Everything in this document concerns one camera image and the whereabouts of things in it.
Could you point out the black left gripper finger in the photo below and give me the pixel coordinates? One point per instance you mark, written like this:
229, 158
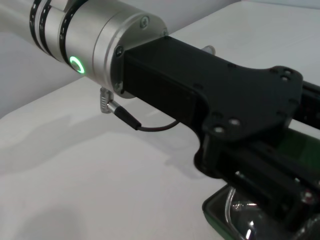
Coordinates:
311, 105
262, 170

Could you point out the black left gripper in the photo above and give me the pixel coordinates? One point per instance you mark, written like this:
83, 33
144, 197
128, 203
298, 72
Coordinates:
200, 92

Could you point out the clear frame glasses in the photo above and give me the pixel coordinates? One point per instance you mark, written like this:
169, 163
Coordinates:
240, 217

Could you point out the green glasses case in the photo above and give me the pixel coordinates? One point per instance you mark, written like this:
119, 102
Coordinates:
215, 207

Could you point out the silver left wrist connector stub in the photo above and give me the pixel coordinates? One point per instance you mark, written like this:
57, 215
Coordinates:
209, 48

